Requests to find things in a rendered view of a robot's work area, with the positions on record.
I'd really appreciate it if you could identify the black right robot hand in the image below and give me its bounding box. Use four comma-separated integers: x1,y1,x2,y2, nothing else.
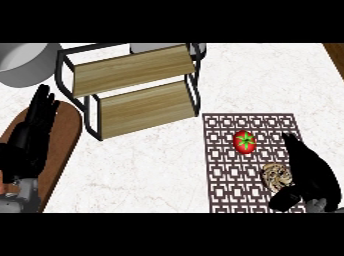
267,133,344,213

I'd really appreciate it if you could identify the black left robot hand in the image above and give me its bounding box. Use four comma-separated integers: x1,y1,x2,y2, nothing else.
0,83,62,184

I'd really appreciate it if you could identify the beige speckled cupcake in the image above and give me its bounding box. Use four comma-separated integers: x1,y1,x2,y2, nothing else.
259,162,296,195

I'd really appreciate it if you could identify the brown patterned placemat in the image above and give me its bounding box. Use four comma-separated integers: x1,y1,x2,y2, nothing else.
200,113,308,214

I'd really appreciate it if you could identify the brown wooden cutting board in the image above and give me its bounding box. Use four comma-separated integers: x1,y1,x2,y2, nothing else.
0,100,84,214

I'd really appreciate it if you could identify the red tomato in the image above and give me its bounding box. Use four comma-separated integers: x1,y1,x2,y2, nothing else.
231,129,258,155

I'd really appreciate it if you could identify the grey pot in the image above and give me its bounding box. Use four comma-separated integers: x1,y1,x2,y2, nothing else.
0,43,62,89

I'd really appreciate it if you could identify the wooden tiered shelf black frame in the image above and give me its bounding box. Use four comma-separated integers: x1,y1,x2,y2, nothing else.
54,43,208,142

